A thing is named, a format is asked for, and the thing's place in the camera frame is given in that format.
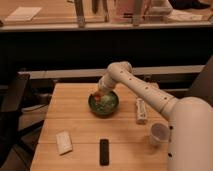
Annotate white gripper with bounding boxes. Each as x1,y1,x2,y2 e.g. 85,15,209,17
93,76,116,98

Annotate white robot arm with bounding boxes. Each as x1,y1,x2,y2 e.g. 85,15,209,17
98,61,213,171

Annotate green ceramic bowl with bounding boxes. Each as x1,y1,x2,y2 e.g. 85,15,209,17
88,91,119,117

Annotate black remote control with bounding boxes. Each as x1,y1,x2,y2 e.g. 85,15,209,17
99,139,109,166

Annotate white paper cup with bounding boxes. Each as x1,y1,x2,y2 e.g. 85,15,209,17
149,123,169,146

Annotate black chair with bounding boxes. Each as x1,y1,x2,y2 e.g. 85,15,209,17
0,74,30,168

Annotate dark panel at right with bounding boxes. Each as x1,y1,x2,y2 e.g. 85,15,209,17
187,56,213,107

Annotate white paper sheet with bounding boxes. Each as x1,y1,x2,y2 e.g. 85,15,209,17
5,7,41,21

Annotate metal post left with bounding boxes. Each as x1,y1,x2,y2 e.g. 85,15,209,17
75,0,85,28

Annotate metal post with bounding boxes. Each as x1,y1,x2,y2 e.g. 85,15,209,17
75,0,85,28
132,0,143,26

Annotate metal post right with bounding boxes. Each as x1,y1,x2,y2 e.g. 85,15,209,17
132,0,143,26

